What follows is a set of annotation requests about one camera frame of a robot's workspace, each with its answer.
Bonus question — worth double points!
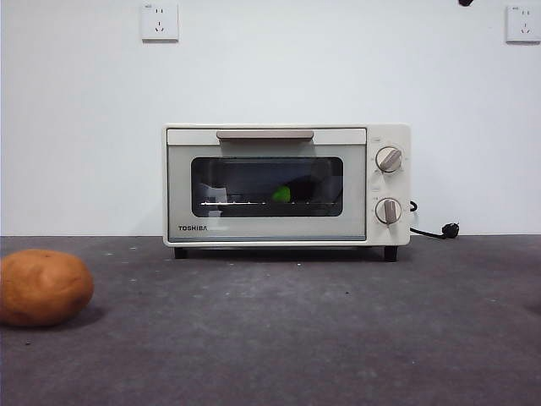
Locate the purple eggplant with green stem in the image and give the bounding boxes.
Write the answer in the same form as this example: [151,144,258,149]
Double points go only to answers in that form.
[271,173,322,204]

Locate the oven door with beige handle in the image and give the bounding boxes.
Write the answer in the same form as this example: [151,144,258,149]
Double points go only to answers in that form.
[167,128,368,243]

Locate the beige oven knob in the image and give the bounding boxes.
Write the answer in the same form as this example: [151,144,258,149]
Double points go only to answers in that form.
[374,197,404,225]
[374,145,405,173]

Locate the white toaster oven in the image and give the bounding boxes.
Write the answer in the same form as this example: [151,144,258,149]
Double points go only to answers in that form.
[161,122,412,263]

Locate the brown potato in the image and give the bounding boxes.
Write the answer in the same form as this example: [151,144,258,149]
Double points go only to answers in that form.
[0,248,95,327]

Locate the metal wire oven rack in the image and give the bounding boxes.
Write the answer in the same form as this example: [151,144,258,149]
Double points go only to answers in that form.
[200,200,341,208]

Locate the black power cable with plug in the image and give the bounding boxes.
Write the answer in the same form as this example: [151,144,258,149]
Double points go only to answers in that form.
[408,199,462,241]

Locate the white wall socket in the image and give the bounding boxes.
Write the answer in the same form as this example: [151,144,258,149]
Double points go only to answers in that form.
[140,3,180,43]
[505,3,541,44]

